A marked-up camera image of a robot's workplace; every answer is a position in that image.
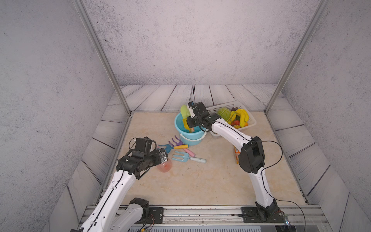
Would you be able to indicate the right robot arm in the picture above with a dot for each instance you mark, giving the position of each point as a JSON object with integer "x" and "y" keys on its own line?
{"x": 251, "y": 157}

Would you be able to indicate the light blue fork white handle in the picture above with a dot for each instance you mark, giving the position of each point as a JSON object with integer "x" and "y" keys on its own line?
{"x": 184, "y": 157}

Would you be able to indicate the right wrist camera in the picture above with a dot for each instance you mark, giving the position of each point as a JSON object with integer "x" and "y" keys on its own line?
{"x": 190, "y": 108}

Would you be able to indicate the yellow banana bunch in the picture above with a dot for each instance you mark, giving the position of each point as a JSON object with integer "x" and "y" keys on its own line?
{"x": 240, "y": 115}

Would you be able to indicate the white plastic basket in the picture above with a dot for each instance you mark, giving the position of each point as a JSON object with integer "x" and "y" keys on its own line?
{"x": 251, "y": 122}

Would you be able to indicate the light blue plastic bucket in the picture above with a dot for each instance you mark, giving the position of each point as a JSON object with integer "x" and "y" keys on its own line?
{"x": 189, "y": 138}

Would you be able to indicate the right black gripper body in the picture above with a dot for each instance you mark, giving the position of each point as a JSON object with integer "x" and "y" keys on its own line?
{"x": 194, "y": 121}

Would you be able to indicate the left aluminium frame post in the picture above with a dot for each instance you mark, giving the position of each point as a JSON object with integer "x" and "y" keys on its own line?
{"x": 79, "y": 5}

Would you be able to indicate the orange seed packet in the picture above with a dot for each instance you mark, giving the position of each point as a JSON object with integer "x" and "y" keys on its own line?
{"x": 236, "y": 154}

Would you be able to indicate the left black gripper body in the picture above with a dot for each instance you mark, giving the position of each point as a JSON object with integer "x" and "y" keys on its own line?
{"x": 156, "y": 158}

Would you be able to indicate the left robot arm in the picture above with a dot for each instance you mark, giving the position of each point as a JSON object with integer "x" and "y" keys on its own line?
{"x": 144, "y": 155}

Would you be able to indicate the red pepper toy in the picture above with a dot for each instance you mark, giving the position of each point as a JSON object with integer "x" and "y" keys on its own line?
{"x": 235, "y": 123}

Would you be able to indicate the aluminium front rail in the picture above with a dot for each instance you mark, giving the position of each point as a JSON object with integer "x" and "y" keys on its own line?
{"x": 307, "y": 218}

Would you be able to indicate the green cabbage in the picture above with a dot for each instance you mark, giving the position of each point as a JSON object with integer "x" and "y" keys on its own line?
{"x": 224, "y": 113}

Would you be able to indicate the right aluminium frame post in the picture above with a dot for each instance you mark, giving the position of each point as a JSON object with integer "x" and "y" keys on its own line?
{"x": 308, "y": 33}

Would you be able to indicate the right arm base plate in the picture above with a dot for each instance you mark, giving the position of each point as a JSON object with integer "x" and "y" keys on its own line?
{"x": 251, "y": 215}

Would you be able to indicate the teal fork yellow handle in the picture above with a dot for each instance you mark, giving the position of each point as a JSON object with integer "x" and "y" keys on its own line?
{"x": 168, "y": 147}

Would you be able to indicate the aluminium frame post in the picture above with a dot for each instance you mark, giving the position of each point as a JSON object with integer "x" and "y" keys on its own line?
{"x": 308, "y": 33}
{"x": 79, "y": 5}

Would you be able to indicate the purple rake pink handle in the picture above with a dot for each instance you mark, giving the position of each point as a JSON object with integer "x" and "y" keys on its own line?
{"x": 176, "y": 142}

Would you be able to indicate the green shovel wooden handle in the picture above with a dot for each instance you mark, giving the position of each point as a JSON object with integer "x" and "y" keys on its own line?
{"x": 185, "y": 114}

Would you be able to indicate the pink spray bottle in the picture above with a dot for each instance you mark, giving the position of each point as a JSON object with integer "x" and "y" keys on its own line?
{"x": 165, "y": 167}

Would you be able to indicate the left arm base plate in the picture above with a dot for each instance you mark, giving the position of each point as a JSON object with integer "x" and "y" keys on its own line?
{"x": 153, "y": 214}

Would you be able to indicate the yellow shovel blue-tipped handle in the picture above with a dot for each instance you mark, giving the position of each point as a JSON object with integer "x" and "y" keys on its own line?
{"x": 185, "y": 124}

